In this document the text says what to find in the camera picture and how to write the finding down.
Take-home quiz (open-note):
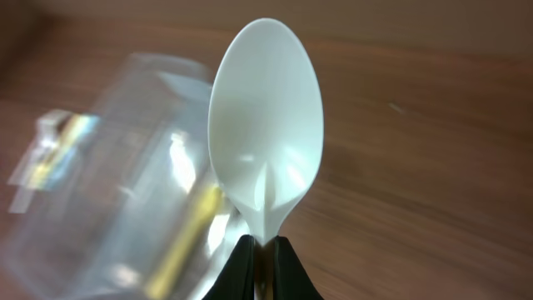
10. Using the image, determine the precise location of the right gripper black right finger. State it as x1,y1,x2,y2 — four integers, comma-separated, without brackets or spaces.
273,236,323,300

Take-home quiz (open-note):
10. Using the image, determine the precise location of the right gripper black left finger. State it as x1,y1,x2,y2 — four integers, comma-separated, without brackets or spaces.
202,235,255,300

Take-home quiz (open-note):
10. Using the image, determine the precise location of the yellow plastic spoon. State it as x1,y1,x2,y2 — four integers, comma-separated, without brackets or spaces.
144,186,223,300

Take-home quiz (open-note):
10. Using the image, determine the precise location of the thin-handled white spoon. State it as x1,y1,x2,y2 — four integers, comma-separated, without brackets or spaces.
207,17,325,247

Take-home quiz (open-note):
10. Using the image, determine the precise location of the right clear plastic container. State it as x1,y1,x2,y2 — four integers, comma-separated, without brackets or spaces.
3,53,249,299

